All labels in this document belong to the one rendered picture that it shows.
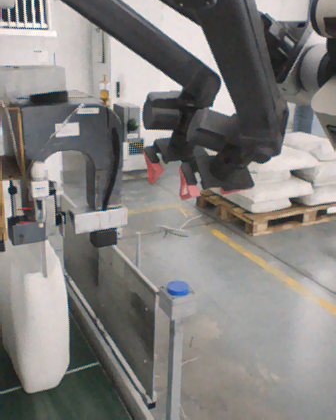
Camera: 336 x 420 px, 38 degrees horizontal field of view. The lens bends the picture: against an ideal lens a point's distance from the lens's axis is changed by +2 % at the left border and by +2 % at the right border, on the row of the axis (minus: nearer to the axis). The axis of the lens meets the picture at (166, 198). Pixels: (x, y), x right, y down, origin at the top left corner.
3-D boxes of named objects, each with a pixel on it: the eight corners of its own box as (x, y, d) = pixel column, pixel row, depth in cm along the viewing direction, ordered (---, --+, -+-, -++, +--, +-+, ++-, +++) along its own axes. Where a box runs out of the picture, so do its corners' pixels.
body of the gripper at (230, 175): (190, 161, 89) (207, 139, 83) (235, 157, 93) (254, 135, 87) (201, 192, 86) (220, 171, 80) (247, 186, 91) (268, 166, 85)
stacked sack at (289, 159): (322, 169, 390) (324, 151, 386) (254, 178, 361) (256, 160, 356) (285, 157, 426) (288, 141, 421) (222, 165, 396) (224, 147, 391)
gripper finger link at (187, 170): (165, 183, 95) (183, 158, 87) (196, 180, 98) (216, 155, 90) (176, 214, 92) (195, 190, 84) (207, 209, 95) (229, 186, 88)
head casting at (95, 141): (124, 207, 126) (123, 93, 117) (28, 221, 115) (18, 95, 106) (86, 177, 151) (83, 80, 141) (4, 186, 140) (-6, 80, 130)
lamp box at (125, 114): (140, 141, 123) (140, 106, 120) (124, 143, 121) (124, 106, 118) (128, 136, 129) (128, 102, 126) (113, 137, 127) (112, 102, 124)
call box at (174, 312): (196, 313, 132) (197, 294, 130) (171, 320, 128) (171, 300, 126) (182, 299, 138) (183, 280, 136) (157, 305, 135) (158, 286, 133)
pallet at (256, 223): (358, 213, 436) (361, 199, 431) (253, 236, 378) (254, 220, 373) (293, 188, 503) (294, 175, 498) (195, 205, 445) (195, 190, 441)
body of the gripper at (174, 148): (151, 145, 102) (160, 118, 97) (192, 140, 107) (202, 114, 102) (164, 166, 98) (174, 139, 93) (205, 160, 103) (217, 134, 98)
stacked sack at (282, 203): (293, 209, 400) (295, 195, 396) (250, 216, 380) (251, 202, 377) (244, 187, 455) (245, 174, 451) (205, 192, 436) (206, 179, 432)
